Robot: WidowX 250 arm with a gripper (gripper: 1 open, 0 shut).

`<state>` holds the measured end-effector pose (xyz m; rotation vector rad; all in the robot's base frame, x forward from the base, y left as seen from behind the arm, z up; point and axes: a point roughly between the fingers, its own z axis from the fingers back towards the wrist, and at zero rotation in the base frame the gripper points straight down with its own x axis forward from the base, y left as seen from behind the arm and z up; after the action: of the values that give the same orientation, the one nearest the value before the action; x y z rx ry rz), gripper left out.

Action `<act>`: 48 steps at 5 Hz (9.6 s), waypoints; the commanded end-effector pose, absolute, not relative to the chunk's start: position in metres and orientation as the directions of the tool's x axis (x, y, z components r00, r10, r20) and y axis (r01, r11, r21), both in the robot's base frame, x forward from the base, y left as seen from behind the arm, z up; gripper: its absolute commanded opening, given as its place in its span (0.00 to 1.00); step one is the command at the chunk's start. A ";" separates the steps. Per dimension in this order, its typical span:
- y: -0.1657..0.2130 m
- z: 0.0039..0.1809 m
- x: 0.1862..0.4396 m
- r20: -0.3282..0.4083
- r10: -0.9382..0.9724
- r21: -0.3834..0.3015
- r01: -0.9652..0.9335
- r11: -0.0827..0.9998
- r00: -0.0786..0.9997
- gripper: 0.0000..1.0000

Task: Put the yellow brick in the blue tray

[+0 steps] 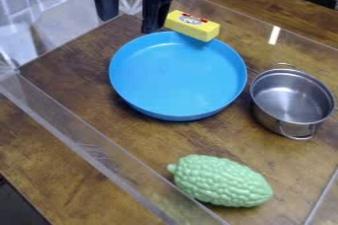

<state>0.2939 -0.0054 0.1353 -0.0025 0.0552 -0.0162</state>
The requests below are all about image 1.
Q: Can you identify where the green bitter gourd toy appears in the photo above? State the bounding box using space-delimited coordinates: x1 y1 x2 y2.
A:
168 154 274 207

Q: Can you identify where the stainless steel pot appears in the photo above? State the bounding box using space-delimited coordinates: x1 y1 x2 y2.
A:
250 63 335 140

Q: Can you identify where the blue round tray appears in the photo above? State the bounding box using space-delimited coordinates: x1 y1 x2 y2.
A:
108 32 248 121

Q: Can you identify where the clear acrylic enclosure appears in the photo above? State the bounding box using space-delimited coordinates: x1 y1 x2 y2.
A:
0 0 338 225

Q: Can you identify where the yellow butter brick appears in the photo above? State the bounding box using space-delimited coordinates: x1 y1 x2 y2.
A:
164 10 220 42

